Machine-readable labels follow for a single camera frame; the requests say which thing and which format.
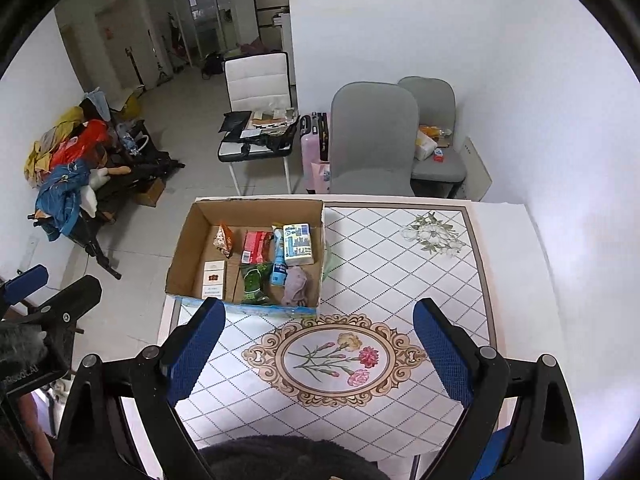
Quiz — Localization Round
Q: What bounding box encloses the purple cloth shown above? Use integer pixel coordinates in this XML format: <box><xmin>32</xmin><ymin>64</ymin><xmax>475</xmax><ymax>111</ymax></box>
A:
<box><xmin>280</xmin><ymin>266</ymin><xmax>310</xmax><ymax>307</ymax></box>

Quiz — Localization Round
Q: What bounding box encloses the white cigarette pack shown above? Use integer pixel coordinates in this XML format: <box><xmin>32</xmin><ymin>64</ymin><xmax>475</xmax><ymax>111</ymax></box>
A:
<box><xmin>200</xmin><ymin>260</ymin><xmax>225</xmax><ymax>301</ymax></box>

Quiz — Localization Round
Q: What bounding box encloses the white board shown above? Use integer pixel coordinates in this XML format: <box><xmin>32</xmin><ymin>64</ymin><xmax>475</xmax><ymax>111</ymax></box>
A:
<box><xmin>460</xmin><ymin>136</ymin><xmax>494</xmax><ymax>204</ymax></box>

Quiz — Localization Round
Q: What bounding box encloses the white padded chair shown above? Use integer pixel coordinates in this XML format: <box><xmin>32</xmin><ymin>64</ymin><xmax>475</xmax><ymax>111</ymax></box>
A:
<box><xmin>218</xmin><ymin>52</ymin><xmax>296</xmax><ymax>196</ymax></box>

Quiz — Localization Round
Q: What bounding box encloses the pile of colourful clothes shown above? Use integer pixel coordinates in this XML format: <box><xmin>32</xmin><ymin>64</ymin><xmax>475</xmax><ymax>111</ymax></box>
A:
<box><xmin>25</xmin><ymin>87</ymin><xmax>186</xmax><ymax>282</ymax></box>

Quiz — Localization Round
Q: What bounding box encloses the orange snack packet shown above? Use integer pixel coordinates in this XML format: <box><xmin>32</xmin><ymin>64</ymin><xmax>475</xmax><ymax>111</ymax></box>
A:
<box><xmin>212</xmin><ymin>224</ymin><xmax>235</xmax><ymax>260</ymax></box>

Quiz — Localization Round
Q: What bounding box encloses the grey fuzzy cloth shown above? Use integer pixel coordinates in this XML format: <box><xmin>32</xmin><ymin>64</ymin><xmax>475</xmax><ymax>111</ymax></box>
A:
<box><xmin>0</xmin><ymin>324</ymin><xmax>47</xmax><ymax>362</ymax></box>

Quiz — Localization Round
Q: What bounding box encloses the black flat bag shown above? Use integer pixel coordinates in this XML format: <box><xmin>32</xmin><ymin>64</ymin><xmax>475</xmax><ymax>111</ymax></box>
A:
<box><xmin>219</xmin><ymin>110</ymin><xmax>254</xmax><ymax>134</ymax></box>

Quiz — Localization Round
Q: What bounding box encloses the grey upholstered chair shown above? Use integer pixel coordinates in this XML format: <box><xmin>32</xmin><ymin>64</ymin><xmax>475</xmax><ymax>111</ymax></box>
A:
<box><xmin>397</xmin><ymin>76</ymin><xmax>467</xmax><ymax>199</ymax></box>
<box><xmin>330</xmin><ymin>82</ymin><xmax>420</xmax><ymax>196</ymax></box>

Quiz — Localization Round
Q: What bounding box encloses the person's dark fuzzy clothing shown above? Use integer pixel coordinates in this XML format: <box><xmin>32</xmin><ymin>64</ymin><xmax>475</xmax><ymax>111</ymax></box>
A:
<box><xmin>200</xmin><ymin>435</ymin><xmax>392</xmax><ymax>480</ymax></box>

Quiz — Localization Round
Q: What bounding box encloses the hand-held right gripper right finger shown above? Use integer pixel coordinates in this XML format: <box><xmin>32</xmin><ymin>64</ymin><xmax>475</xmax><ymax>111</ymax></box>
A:
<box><xmin>412</xmin><ymin>297</ymin><xmax>586</xmax><ymax>480</ymax></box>

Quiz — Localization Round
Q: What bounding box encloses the blue chair seat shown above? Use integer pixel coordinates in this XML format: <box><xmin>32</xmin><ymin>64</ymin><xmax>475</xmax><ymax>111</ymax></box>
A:
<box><xmin>469</xmin><ymin>426</ymin><xmax>517</xmax><ymax>480</ymax></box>

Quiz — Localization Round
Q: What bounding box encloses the blue tube packet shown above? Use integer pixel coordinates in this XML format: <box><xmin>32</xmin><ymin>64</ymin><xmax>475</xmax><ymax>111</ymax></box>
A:
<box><xmin>269</xmin><ymin>227</ymin><xmax>289</xmax><ymax>286</ymax></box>

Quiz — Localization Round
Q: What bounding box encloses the red snack packet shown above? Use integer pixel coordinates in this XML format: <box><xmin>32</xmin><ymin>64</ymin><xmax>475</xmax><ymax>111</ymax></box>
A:
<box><xmin>241</xmin><ymin>230</ymin><xmax>275</xmax><ymax>265</ymax></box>

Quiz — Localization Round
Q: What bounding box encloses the pink suitcase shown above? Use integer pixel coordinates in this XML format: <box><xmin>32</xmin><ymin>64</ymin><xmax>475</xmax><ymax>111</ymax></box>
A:
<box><xmin>299</xmin><ymin>112</ymin><xmax>332</xmax><ymax>195</ymax></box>

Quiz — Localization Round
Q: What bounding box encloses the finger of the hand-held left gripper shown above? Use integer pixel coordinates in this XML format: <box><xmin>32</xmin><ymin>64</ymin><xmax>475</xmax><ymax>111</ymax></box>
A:
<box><xmin>0</xmin><ymin>265</ymin><xmax>50</xmax><ymax>307</ymax></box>
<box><xmin>22</xmin><ymin>275</ymin><xmax>104</xmax><ymax>343</ymax></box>

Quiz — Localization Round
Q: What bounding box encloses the green snack packet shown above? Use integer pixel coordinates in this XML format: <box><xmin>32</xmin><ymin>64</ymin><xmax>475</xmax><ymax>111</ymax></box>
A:
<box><xmin>239</xmin><ymin>262</ymin><xmax>274</xmax><ymax>306</ymax></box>

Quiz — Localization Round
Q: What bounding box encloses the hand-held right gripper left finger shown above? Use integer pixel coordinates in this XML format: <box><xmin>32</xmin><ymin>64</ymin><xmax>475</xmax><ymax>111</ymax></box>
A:
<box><xmin>52</xmin><ymin>297</ymin><xmax>227</xmax><ymax>480</ymax></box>

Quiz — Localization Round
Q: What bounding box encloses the small brown cardboard box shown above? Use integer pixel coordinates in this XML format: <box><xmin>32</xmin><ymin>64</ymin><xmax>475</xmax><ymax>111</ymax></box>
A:
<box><xmin>133</xmin><ymin>177</ymin><xmax>166</xmax><ymax>207</ymax></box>

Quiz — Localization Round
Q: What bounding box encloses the white plastic bag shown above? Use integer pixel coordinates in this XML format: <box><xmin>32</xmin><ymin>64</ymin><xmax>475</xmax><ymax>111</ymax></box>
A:
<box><xmin>414</xmin><ymin>130</ymin><xmax>439</xmax><ymax>161</ymax></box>

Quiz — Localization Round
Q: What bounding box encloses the blue white tissue pack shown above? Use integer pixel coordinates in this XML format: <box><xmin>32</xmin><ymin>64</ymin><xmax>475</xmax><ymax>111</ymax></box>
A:
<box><xmin>282</xmin><ymin>221</ymin><xmax>317</xmax><ymax>266</ymax></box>

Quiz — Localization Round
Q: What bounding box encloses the floral patterned tablecloth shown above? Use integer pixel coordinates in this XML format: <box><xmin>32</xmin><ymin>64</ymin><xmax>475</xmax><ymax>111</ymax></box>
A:
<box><xmin>157</xmin><ymin>197</ymin><xmax>557</xmax><ymax>461</ymax></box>

